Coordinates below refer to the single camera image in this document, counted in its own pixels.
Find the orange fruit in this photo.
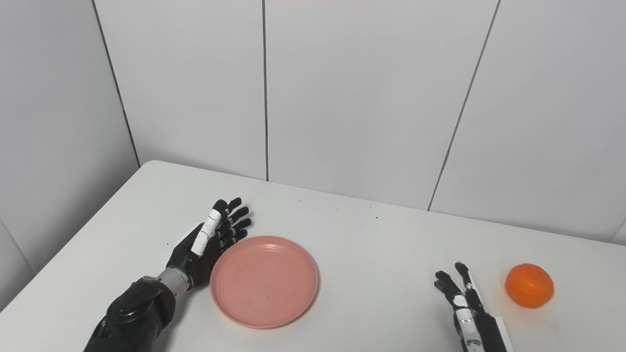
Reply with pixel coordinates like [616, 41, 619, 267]
[504, 263, 555, 309]

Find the pink round plate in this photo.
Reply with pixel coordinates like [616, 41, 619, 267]
[210, 235, 319, 330]

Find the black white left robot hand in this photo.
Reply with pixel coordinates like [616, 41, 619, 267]
[166, 197, 253, 289]

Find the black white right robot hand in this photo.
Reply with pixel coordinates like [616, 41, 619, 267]
[434, 262, 515, 352]

